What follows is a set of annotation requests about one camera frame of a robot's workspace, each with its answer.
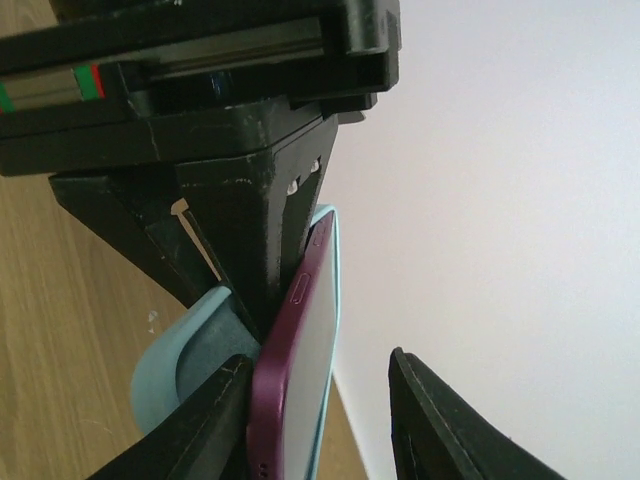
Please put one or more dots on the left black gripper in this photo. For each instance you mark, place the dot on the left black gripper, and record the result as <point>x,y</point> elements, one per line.
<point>119,83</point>

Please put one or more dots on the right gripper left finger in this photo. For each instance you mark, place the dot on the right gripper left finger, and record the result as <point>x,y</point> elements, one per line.
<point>204,438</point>

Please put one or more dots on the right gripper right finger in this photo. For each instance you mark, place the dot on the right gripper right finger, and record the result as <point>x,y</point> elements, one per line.
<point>437,435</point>

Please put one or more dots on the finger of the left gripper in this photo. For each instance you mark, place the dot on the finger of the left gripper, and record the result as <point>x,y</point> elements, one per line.
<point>132,213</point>

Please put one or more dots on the light blue phone case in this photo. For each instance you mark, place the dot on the light blue phone case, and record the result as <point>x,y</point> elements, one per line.
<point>190,351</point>

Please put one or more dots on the purple smartphone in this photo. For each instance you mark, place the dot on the purple smartphone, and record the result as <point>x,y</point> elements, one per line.
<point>292,375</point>

